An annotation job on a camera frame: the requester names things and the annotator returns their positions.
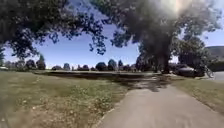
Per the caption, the large dark tree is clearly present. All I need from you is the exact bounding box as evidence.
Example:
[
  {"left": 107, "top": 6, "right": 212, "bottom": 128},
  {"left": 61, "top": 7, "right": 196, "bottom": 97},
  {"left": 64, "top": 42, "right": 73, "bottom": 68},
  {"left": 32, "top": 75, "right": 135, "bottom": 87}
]
[{"left": 91, "top": 0, "right": 223, "bottom": 75}]

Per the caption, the grey concrete path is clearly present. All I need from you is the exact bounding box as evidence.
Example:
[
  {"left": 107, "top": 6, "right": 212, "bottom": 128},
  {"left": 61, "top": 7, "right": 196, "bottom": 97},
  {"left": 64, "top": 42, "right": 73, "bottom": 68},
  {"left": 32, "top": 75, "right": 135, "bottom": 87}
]
[{"left": 94, "top": 75, "right": 224, "bottom": 128}]

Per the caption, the dry grass field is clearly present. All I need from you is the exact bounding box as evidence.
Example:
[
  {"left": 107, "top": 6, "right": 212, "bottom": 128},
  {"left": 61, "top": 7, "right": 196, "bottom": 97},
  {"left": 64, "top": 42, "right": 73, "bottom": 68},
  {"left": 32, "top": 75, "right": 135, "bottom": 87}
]
[{"left": 0, "top": 69, "right": 136, "bottom": 128}]

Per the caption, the dry grass strip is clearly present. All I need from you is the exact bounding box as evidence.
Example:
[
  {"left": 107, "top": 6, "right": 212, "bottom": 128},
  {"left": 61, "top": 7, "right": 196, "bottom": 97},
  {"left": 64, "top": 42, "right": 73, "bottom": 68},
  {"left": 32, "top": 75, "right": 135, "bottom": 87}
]
[{"left": 169, "top": 77, "right": 224, "bottom": 115}]

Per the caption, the overhanging leafy tree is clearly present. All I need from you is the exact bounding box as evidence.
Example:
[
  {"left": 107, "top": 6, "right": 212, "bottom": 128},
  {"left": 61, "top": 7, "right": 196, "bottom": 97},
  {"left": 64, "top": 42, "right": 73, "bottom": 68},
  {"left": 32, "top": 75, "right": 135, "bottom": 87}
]
[{"left": 0, "top": 0, "right": 108, "bottom": 61}]

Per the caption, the grey asphalt road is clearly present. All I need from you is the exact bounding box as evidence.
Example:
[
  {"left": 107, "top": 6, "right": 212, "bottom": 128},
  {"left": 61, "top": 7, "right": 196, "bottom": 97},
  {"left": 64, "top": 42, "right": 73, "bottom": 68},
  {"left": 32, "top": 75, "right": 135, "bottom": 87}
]
[{"left": 211, "top": 71, "right": 224, "bottom": 81}]

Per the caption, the dark car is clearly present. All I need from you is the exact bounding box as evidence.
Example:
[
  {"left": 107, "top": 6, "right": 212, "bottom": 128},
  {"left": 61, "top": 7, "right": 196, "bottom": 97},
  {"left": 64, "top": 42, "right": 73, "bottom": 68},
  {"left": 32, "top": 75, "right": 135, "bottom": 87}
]
[{"left": 174, "top": 64, "right": 205, "bottom": 78}]

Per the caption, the row of distant trees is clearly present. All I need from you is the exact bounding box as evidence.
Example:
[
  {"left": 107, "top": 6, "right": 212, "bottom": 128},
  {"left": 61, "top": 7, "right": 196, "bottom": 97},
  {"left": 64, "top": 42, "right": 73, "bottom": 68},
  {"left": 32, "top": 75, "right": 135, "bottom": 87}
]
[{"left": 0, "top": 54, "right": 141, "bottom": 72}]

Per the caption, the wooded hill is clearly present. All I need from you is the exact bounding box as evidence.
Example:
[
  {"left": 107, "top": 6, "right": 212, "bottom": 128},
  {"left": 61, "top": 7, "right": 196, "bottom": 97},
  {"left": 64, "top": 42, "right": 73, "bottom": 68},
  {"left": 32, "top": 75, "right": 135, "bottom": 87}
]
[{"left": 204, "top": 45, "right": 224, "bottom": 63}]

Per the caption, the dark hedge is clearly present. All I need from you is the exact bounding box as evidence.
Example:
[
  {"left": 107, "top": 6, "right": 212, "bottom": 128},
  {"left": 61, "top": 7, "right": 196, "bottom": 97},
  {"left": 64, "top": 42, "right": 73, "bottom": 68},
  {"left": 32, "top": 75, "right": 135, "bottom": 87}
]
[{"left": 206, "top": 60, "right": 224, "bottom": 73}]

